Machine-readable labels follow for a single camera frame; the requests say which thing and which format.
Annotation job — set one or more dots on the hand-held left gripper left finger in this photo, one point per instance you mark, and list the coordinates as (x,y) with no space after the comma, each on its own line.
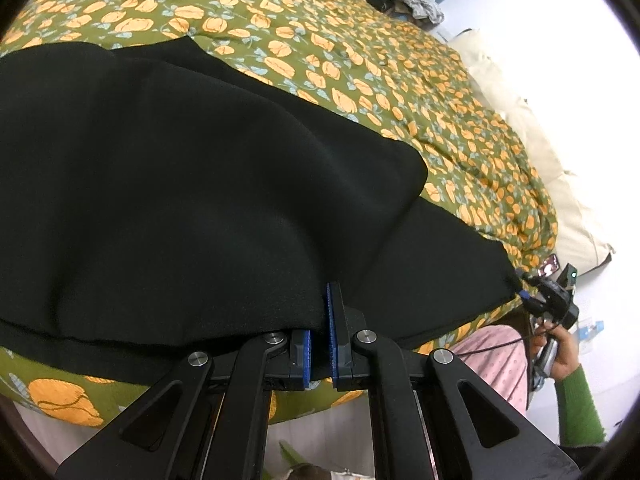
(305,360)

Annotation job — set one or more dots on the person's right hand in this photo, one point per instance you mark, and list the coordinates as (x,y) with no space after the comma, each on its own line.
(567,355)

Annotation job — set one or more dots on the black pants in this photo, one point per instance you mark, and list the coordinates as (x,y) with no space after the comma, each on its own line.
(200,185)

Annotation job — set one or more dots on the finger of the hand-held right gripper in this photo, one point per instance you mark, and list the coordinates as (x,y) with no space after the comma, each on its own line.
(527,301)
(526,276)

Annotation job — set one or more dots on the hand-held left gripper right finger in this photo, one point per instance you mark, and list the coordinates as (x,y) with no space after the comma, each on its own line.
(334,332)

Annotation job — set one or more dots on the person's pink dotted pajama trousers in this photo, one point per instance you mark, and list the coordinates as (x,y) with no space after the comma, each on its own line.
(492,360)

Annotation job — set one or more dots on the clear plastic bottle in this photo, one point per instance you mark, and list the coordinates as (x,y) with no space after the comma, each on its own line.
(594,329)

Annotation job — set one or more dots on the cream padded headboard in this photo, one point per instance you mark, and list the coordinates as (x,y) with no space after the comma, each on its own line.
(550,160)

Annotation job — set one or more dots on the person's green sleeved right forearm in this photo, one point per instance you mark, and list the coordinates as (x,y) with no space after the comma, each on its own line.
(580,405)

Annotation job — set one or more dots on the green floral blanket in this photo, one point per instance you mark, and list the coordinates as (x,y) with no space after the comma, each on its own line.
(350,50)

